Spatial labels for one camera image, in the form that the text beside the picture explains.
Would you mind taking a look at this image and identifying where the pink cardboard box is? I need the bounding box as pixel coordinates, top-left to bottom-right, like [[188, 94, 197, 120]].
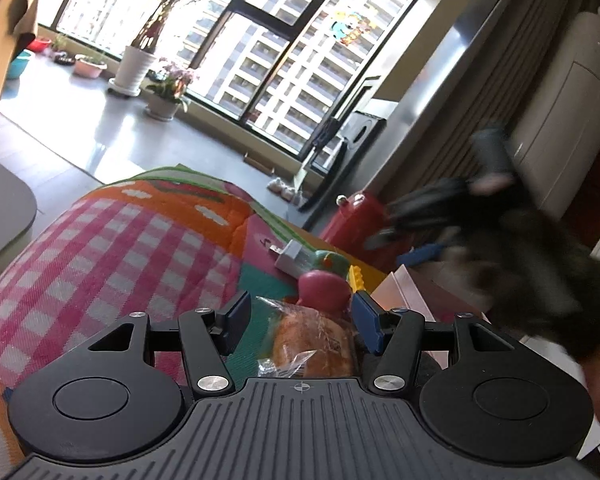
[[371, 266, 600, 476]]

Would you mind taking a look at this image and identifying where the yellow toy block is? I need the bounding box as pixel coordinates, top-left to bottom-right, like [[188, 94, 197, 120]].
[[347, 264, 366, 294]]

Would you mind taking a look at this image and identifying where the red round toy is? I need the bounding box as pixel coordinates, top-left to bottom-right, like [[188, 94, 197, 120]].
[[297, 270, 351, 318]]

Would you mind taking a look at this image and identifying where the packaged bread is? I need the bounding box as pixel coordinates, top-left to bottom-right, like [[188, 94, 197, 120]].
[[256, 297, 358, 379]]

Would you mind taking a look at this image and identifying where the green toy figure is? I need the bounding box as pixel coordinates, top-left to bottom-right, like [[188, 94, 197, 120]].
[[312, 249, 351, 278]]

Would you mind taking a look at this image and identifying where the black plush toy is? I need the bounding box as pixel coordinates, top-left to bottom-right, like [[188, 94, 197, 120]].
[[444, 210, 600, 362]]

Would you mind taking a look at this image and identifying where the white battery charger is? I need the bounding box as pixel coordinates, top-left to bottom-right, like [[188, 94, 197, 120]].
[[268, 240, 316, 280]]

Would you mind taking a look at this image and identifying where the colourful play mat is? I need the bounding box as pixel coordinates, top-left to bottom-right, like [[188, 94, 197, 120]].
[[0, 162, 391, 480]]

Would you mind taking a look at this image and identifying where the grey curtain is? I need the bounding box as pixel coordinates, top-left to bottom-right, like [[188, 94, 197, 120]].
[[368, 0, 569, 203]]

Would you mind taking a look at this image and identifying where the white refrigerator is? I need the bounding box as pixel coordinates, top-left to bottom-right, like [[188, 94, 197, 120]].
[[512, 12, 600, 219]]

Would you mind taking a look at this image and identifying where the flowering plant white pot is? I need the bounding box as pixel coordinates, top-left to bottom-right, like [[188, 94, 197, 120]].
[[145, 58, 195, 122]]

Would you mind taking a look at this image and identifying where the tall plant white pot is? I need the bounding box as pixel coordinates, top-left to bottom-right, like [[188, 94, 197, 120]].
[[107, 0, 182, 99]]

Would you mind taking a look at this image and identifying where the small pink planter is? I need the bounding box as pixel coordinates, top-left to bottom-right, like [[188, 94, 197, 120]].
[[73, 54, 107, 79]]

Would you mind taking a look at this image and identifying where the teal plastic basin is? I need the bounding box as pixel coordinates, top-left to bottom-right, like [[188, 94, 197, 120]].
[[6, 49, 35, 80]]

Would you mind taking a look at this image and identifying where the red plastic basin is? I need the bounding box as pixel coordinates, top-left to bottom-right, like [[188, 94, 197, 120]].
[[27, 38, 53, 53]]

